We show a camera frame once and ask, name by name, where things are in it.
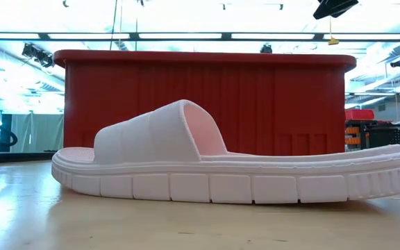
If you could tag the yellow hanging tag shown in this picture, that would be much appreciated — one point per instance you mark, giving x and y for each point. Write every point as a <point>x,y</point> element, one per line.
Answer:
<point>333,41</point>

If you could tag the pink rubber slide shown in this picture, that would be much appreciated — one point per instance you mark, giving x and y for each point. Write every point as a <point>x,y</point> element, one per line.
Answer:
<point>221,187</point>

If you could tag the black ceiling spotlight cluster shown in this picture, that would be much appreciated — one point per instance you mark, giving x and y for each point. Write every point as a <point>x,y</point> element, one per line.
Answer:
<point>38,55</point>

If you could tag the grey curtain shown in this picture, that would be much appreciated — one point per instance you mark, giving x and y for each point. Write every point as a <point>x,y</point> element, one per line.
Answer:
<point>43,132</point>

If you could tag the red plastic bin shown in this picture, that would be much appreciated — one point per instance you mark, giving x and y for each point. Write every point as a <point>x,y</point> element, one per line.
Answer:
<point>255,97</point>

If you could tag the black ceiling truss beam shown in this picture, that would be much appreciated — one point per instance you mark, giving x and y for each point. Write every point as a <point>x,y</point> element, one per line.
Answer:
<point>186,35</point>

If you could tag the black storage shelf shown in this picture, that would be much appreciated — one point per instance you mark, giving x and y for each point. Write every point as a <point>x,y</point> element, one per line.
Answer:
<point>380,137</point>

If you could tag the small red storage bin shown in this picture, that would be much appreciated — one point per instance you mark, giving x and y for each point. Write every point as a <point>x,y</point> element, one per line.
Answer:
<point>359,114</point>

